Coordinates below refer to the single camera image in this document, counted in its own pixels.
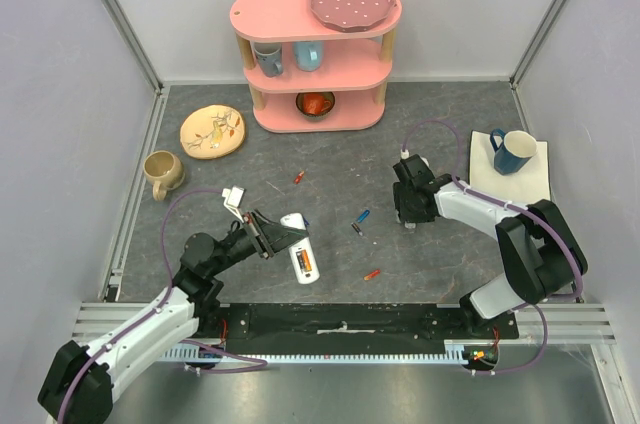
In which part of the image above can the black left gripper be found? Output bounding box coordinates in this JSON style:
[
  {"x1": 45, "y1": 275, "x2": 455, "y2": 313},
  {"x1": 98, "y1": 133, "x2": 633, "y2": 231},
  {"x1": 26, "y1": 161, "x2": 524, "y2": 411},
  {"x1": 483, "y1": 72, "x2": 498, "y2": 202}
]
[{"x1": 209, "y1": 208, "x2": 308, "y2": 275}]

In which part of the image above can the white remote control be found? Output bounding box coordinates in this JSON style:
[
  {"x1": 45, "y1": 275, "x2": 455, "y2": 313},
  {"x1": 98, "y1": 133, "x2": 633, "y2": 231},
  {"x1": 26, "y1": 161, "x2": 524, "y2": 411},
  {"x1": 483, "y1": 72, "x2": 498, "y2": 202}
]
[{"x1": 280, "y1": 213, "x2": 320, "y2": 285}]

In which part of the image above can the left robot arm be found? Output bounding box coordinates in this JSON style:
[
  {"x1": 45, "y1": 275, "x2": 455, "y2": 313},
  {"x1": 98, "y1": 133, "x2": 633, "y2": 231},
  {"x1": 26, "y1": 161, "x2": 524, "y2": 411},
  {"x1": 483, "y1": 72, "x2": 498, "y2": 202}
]
[{"x1": 37, "y1": 211, "x2": 309, "y2": 423}]

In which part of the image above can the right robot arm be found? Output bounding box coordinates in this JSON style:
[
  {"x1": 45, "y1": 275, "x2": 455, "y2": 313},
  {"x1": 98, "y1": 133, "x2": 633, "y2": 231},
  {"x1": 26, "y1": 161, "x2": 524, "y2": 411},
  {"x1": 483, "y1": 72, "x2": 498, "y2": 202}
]
[{"x1": 392, "y1": 154, "x2": 588, "y2": 338}]

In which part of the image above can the blue battery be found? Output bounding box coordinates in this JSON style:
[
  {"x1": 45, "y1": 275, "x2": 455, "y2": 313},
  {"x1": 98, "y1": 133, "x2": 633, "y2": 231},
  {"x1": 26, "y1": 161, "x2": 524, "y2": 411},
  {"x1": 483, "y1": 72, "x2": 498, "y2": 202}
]
[{"x1": 355, "y1": 209, "x2": 370, "y2": 224}]

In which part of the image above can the red battery far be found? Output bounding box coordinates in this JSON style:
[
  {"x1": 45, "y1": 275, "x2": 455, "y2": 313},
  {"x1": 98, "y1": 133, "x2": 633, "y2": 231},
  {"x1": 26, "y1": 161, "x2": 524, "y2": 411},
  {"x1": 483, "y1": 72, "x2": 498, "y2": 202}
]
[{"x1": 294, "y1": 171, "x2": 305, "y2": 184}]

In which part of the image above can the black battery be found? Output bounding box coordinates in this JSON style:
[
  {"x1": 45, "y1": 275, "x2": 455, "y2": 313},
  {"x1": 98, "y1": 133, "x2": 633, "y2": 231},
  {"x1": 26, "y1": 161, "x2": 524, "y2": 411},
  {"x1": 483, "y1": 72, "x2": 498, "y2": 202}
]
[{"x1": 351, "y1": 222, "x2": 363, "y2": 236}]

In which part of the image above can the red orange battery near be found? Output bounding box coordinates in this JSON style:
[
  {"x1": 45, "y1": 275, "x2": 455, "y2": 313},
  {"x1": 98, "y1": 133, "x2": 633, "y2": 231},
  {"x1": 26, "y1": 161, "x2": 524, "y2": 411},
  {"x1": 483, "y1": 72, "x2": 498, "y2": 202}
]
[{"x1": 363, "y1": 269, "x2": 381, "y2": 281}]

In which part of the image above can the dark blue mug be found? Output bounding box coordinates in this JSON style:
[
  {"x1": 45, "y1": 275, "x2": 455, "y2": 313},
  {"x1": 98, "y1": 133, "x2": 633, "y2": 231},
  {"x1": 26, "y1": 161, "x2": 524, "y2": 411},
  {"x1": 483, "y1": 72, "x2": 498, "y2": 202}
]
[{"x1": 489, "y1": 129, "x2": 537, "y2": 175}]

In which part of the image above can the white square plate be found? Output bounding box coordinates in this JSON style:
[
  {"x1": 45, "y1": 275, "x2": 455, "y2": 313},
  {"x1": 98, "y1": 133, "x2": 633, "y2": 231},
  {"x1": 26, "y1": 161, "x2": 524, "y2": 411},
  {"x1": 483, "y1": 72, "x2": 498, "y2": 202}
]
[{"x1": 469, "y1": 130, "x2": 551, "y2": 204}]

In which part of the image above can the yellow floral plate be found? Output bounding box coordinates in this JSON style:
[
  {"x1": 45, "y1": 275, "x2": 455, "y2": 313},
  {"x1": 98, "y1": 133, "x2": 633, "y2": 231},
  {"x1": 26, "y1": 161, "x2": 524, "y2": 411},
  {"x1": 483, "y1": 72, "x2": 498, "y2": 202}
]
[{"x1": 180, "y1": 104, "x2": 246, "y2": 160}]

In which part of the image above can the beige mug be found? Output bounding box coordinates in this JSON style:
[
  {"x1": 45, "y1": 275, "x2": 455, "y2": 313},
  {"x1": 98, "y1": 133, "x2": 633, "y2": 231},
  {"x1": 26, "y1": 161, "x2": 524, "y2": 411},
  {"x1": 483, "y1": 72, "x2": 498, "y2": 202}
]
[{"x1": 143, "y1": 150, "x2": 186, "y2": 202}]

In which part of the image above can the dark bowl on shelf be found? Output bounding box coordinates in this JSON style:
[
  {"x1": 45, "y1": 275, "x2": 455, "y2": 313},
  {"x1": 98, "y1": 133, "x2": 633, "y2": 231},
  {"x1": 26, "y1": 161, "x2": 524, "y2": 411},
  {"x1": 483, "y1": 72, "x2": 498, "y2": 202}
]
[{"x1": 295, "y1": 92, "x2": 335, "y2": 121}]

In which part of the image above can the red mug in bowl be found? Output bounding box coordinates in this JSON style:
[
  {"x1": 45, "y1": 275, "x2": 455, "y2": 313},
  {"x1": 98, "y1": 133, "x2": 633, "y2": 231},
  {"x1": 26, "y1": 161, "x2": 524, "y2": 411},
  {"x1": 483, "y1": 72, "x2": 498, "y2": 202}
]
[{"x1": 302, "y1": 93, "x2": 332, "y2": 116}]

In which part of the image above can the pink three-tier shelf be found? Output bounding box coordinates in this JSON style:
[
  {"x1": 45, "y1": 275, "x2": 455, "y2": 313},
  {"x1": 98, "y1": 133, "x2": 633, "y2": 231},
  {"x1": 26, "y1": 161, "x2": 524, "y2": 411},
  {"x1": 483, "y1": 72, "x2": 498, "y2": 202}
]
[{"x1": 229, "y1": 0, "x2": 402, "y2": 133}]

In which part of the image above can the light blue mug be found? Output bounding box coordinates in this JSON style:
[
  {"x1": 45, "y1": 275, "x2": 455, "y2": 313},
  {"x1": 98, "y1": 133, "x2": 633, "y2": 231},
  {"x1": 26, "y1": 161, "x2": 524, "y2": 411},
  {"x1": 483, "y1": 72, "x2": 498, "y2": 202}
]
[{"x1": 293, "y1": 41, "x2": 324, "y2": 72}]

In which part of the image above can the grey mug on shelf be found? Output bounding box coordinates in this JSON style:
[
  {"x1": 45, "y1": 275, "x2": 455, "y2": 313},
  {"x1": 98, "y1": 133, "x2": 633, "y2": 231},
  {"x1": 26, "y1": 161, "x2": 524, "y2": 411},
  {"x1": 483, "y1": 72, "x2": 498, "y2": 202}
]
[{"x1": 253, "y1": 42, "x2": 283, "y2": 78}]

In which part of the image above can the pink dotted plate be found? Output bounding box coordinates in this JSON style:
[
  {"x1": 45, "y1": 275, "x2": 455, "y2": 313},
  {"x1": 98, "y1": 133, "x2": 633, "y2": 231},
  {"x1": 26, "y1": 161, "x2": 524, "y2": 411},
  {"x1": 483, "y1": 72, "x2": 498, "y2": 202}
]
[{"x1": 309, "y1": 0, "x2": 398, "y2": 33}]

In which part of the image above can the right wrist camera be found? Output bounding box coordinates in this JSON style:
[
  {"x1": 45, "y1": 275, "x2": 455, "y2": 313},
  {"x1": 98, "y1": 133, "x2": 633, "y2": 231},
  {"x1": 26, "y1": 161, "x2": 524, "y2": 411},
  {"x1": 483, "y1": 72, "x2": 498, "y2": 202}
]
[{"x1": 400, "y1": 149, "x2": 430, "y2": 168}]

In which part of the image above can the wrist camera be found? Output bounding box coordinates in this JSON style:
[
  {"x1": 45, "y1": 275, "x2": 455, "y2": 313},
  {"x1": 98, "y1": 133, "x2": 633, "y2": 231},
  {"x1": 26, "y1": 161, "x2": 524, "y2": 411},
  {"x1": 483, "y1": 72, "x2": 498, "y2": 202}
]
[
  {"x1": 222, "y1": 186, "x2": 245, "y2": 221},
  {"x1": 400, "y1": 149, "x2": 430, "y2": 168}
]

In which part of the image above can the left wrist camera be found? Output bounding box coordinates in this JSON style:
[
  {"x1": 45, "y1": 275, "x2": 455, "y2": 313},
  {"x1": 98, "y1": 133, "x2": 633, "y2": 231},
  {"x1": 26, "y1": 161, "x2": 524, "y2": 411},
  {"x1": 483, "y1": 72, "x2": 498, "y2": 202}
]
[{"x1": 222, "y1": 186, "x2": 245, "y2": 221}]

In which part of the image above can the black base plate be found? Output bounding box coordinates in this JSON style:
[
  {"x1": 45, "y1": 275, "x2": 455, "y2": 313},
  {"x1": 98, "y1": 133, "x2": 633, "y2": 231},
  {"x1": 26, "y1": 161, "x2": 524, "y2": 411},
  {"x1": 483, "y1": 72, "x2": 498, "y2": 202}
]
[{"x1": 192, "y1": 303, "x2": 519, "y2": 354}]

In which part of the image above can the white cable duct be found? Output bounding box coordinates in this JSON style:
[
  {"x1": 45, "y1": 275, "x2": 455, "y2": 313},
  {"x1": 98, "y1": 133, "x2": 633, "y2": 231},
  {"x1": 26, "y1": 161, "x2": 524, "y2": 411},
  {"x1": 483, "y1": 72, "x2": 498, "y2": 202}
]
[{"x1": 158, "y1": 341, "x2": 498, "y2": 367}]

